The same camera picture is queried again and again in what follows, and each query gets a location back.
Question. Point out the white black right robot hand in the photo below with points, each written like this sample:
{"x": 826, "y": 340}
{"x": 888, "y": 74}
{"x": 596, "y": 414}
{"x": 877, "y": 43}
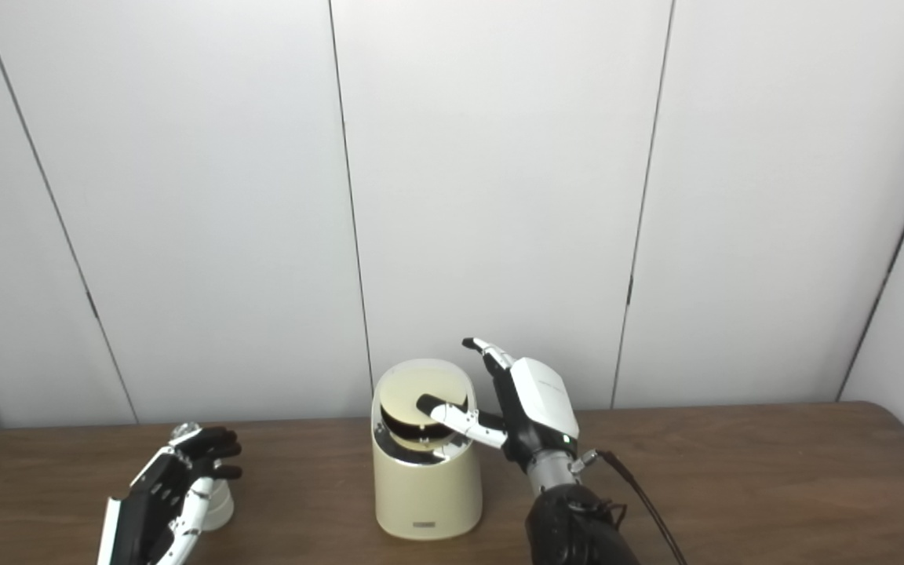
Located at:
{"x": 542, "y": 408}

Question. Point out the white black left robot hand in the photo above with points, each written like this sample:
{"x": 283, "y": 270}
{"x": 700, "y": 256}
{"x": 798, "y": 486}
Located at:
{"x": 146, "y": 502}

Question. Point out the small white plastic bottle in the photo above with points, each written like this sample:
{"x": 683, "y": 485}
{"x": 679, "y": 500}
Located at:
{"x": 220, "y": 502}

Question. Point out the cream round bin lid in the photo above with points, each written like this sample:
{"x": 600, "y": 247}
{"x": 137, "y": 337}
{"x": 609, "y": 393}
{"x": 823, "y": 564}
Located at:
{"x": 405, "y": 400}

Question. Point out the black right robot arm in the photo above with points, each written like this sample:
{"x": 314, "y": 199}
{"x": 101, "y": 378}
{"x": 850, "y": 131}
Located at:
{"x": 577, "y": 526}

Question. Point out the cream-colored bin body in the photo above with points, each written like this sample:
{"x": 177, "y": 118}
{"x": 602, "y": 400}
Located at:
{"x": 428, "y": 490}

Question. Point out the black wall panel clip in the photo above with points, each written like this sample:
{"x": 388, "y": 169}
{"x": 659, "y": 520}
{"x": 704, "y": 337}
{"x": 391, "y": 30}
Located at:
{"x": 629, "y": 291}

